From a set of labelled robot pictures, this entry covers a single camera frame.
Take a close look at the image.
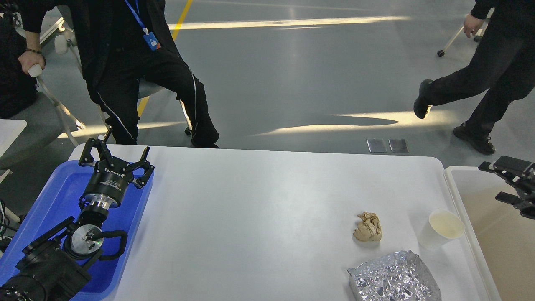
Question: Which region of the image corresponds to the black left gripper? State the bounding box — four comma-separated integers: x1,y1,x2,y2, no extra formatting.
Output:
79,128,155,207

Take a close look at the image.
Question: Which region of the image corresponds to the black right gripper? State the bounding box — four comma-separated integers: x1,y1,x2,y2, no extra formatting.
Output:
478,156,535,219

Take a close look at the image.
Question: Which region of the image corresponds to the white paper cup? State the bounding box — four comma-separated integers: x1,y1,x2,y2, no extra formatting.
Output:
417,209,466,250

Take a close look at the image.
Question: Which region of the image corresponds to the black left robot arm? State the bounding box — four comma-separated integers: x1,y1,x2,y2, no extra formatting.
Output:
1,135,155,301

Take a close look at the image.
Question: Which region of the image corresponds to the white plastic bin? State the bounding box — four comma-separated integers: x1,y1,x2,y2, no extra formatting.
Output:
444,166,535,301

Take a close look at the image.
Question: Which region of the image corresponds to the grey office chair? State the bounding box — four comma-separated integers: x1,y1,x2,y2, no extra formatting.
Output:
54,4,194,136

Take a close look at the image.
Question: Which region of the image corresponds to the blue plastic tray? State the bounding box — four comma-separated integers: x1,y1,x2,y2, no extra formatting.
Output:
0,161,153,301

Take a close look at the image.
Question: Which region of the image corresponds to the person in black clothes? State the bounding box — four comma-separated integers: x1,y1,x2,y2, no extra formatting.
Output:
18,0,219,148

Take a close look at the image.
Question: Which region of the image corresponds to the white side table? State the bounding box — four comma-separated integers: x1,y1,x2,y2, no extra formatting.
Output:
0,119,27,157

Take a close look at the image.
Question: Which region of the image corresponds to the metal floor socket plate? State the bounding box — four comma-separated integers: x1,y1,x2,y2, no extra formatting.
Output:
367,138,388,153
388,139,410,153

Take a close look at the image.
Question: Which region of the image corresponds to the black jacket on chair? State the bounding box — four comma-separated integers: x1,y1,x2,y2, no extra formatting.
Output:
0,18,38,119

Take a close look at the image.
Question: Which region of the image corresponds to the crumpled aluminium foil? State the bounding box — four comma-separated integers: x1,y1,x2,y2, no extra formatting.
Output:
347,250,442,301

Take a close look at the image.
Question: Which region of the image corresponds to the crumpled brown paper ball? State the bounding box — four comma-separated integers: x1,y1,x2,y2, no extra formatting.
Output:
353,212,383,242

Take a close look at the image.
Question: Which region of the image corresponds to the white rolling chair with cloth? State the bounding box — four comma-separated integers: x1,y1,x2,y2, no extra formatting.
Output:
436,8,494,57

